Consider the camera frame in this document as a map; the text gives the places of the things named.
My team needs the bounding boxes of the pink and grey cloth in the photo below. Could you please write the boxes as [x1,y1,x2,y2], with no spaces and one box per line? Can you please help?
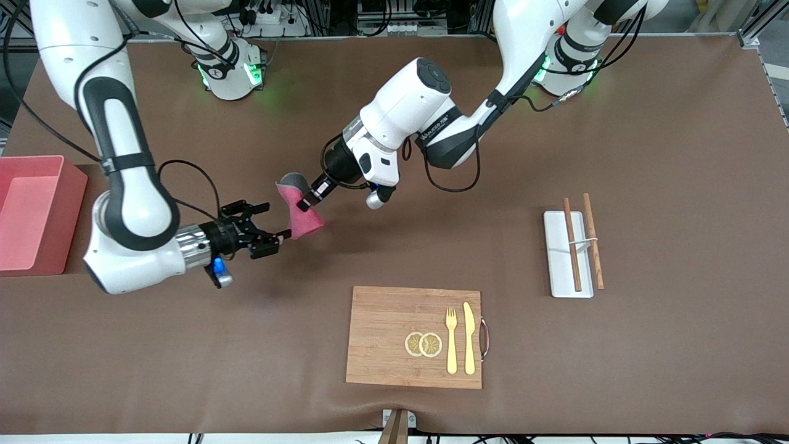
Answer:
[275,173,325,240]

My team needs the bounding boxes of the white power strip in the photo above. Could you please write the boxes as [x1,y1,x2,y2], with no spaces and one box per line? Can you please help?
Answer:
[358,18,444,36]
[243,3,309,38]

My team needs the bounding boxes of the pink plastic bin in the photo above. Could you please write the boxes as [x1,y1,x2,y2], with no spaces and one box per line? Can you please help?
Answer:
[0,155,89,276]

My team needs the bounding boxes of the yellow plastic fork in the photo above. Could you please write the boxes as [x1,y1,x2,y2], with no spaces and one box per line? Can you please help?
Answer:
[445,306,459,375]

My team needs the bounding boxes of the yellow plastic knife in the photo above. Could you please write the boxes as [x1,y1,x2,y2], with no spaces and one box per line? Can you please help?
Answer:
[462,302,477,376]

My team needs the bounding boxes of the white rectangular tray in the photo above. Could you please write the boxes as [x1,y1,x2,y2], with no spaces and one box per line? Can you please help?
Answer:
[543,210,595,299]

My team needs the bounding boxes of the brown wooden stick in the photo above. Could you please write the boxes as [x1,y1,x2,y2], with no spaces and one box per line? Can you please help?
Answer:
[562,197,583,292]
[582,192,605,290]

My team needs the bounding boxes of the brown table mat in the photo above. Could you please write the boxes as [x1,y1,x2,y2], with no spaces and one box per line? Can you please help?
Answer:
[0,34,789,435]

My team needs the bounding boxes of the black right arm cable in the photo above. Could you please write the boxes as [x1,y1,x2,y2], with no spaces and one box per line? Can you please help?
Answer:
[2,0,223,226]

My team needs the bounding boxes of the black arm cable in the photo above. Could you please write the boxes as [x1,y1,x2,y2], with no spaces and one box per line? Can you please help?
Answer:
[2,0,223,226]
[321,0,648,193]

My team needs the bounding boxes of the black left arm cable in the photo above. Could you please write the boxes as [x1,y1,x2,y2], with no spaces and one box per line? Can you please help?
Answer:
[321,0,648,193]

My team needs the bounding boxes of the bamboo cutting board with handle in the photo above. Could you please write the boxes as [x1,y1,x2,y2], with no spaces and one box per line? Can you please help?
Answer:
[345,286,491,390]

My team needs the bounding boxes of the metal bracket with wooden post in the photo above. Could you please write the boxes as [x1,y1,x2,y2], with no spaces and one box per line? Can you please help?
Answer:
[379,408,418,444]

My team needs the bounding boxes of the aluminium frame profile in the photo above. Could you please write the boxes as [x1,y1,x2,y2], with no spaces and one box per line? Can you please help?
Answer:
[737,0,789,47]

